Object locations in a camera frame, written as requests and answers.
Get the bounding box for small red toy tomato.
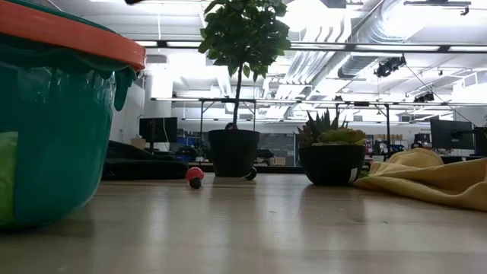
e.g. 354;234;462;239
185;166;205;183

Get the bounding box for black computer monitor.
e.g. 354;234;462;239
430;119;475;150
473;126;487;158
138;116;179;152

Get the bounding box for green basket with orange rim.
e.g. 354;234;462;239
0;0;148;229

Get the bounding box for leafy plant in black pot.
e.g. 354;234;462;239
197;0;292;178

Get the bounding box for succulents in black bowl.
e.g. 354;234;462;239
294;109;368;186

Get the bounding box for black ceiling spotlight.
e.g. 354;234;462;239
374;55;407;78
413;91;435;104

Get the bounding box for yellow cloth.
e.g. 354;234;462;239
353;147;487;212

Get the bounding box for black overhead rail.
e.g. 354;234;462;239
125;39;487;54

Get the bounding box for black metal table frame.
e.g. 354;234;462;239
188;162;305;174

